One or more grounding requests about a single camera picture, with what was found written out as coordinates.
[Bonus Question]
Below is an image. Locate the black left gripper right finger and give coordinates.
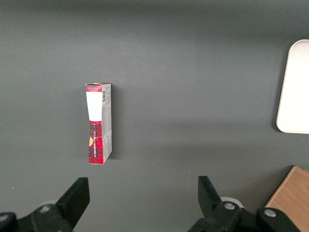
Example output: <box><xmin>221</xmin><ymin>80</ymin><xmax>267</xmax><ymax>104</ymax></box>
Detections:
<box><xmin>187</xmin><ymin>175</ymin><xmax>301</xmax><ymax>232</ymax></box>

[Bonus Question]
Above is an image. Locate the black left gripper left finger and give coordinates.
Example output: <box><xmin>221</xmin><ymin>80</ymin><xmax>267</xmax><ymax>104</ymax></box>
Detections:
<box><xmin>0</xmin><ymin>177</ymin><xmax>90</xmax><ymax>232</ymax></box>

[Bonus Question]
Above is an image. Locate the wooden board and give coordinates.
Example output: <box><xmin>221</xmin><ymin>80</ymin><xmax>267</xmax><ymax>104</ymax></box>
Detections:
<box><xmin>264</xmin><ymin>165</ymin><xmax>309</xmax><ymax>232</ymax></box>

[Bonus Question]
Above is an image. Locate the red plaid cardboard box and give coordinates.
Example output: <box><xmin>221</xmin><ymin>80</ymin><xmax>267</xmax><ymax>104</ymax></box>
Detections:
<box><xmin>84</xmin><ymin>82</ymin><xmax>112</xmax><ymax>165</ymax></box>

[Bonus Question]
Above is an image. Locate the white plastic tray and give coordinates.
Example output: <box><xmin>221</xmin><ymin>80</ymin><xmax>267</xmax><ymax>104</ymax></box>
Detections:
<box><xmin>276</xmin><ymin>39</ymin><xmax>309</xmax><ymax>134</ymax></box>

